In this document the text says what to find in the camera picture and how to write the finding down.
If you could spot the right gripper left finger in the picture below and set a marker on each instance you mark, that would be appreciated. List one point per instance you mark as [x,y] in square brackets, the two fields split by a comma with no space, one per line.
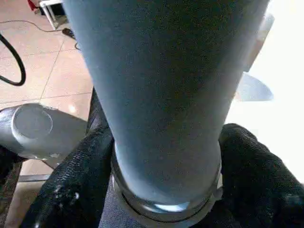
[71,190]

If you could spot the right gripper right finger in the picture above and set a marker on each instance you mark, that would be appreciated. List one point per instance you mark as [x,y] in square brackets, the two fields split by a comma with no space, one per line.
[261,185]

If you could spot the white plastic children's table top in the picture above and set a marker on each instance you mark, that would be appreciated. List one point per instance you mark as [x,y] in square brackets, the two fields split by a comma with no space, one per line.
[270,95]

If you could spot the white plastic table leg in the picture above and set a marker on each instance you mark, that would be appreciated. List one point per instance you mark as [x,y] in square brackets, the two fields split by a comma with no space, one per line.
[166,95]

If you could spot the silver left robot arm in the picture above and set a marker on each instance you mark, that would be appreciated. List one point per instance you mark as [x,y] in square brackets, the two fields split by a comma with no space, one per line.
[38,130]

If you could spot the black work mat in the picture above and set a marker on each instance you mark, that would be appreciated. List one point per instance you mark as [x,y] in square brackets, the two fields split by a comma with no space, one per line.
[97,118]

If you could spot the black power strip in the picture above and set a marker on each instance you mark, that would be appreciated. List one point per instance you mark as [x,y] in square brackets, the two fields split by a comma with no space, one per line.
[69,33]

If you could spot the white stool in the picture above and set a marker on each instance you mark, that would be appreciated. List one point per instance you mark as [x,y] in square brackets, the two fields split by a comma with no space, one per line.
[52,12]

